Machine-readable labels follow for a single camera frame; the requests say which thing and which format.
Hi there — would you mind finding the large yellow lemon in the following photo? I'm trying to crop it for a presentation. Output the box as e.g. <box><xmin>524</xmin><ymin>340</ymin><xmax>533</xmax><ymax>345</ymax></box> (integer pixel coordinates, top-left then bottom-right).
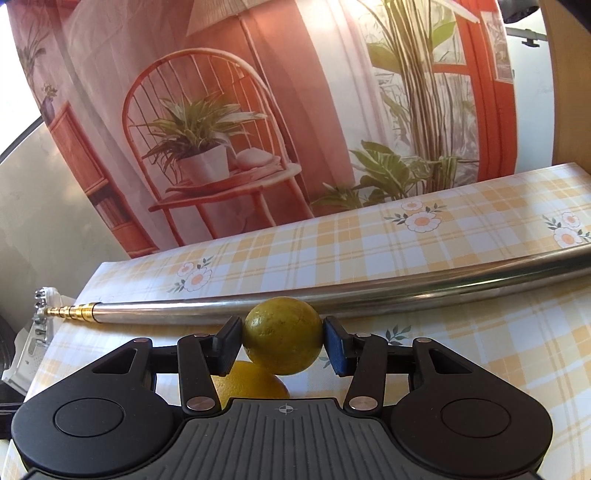
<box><xmin>211</xmin><ymin>360</ymin><xmax>290</xmax><ymax>408</ymax></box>

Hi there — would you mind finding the green lime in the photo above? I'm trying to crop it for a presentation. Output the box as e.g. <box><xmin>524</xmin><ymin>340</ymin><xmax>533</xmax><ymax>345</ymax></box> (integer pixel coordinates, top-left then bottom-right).
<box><xmin>242</xmin><ymin>297</ymin><xmax>324</xmax><ymax>376</ymax></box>

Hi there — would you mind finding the white plastic object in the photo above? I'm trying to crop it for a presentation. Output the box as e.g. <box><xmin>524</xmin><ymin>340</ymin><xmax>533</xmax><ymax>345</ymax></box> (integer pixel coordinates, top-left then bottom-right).
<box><xmin>2</xmin><ymin>287</ymin><xmax>74</xmax><ymax>396</ymax></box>

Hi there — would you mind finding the plaid floral tablecloth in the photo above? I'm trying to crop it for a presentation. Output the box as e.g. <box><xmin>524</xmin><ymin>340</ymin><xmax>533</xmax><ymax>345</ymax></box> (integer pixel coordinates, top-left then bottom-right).
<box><xmin>28</xmin><ymin>163</ymin><xmax>590</xmax><ymax>479</ymax></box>

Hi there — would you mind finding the telescopic metal pole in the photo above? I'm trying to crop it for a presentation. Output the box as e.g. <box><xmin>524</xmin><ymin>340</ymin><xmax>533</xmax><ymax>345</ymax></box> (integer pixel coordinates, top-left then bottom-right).
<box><xmin>45</xmin><ymin>244</ymin><xmax>590</xmax><ymax>326</ymax></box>

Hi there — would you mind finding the printed room backdrop cloth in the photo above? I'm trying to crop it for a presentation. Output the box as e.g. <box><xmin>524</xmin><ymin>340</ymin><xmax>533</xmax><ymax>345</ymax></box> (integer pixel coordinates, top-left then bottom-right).
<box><xmin>7</xmin><ymin>0</ymin><xmax>517</xmax><ymax>257</ymax></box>

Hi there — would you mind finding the black lamp fixture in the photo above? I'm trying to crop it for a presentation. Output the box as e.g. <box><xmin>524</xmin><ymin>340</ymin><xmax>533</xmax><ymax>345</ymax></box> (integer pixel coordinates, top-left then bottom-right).
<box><xmin>498</xmin><ymin>0</ymin><xmax>548</xmax><ymax>48</ymax></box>

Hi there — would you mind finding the wooden board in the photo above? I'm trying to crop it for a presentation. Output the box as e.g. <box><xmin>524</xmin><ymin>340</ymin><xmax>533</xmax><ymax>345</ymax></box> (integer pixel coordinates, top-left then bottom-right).
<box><xmin>540</xmin><ymin>1</ymin><xmax>590</xmax><ymax>171</ymax></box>

